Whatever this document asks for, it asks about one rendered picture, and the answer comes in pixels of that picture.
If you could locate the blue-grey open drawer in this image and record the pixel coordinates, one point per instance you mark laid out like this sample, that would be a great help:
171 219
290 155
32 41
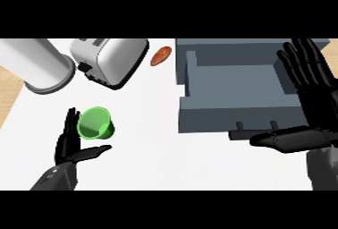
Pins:
237 98

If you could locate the white cylindrical canister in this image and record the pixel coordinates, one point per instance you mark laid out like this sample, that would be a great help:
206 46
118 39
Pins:
34 65

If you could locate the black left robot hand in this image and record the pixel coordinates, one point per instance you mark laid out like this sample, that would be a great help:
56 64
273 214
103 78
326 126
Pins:
66 146

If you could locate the blue-grey cabinet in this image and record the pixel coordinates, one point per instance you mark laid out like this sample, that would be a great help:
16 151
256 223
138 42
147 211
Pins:
246 49

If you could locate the orange oval vegetable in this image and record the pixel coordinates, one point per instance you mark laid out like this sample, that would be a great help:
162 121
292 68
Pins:
160 56

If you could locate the green cup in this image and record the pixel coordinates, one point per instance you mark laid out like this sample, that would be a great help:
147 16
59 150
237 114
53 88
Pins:
95 123

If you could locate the silver toaster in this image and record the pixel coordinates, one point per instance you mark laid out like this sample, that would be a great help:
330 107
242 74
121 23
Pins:
109 61

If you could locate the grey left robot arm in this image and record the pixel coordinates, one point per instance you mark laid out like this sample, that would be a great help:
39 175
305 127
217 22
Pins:
56 177

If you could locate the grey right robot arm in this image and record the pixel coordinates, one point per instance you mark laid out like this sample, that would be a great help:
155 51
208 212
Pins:
323 168

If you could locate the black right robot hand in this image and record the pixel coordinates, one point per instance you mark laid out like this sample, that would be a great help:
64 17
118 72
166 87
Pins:
312 89

